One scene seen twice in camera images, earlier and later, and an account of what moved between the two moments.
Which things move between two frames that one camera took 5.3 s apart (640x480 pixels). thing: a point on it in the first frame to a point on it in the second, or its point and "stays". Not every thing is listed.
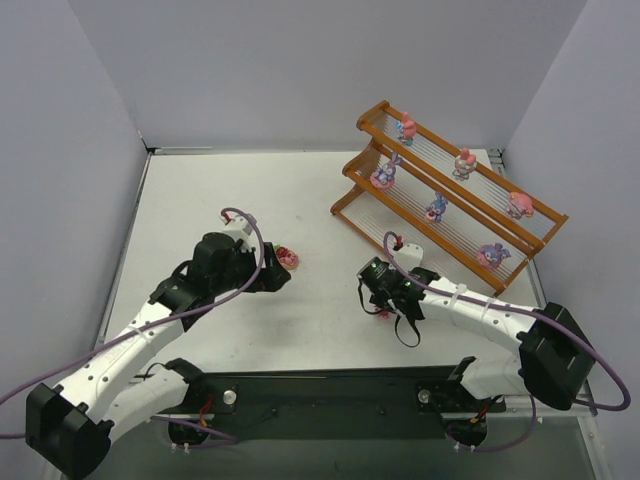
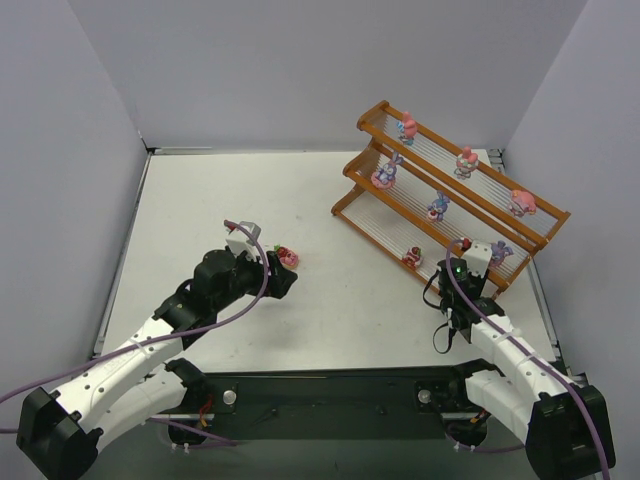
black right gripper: [379, 298] to [461, 279]
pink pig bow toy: [519, 204] stays
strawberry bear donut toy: [288, 258] stays
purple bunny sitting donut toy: [384, 175] stays
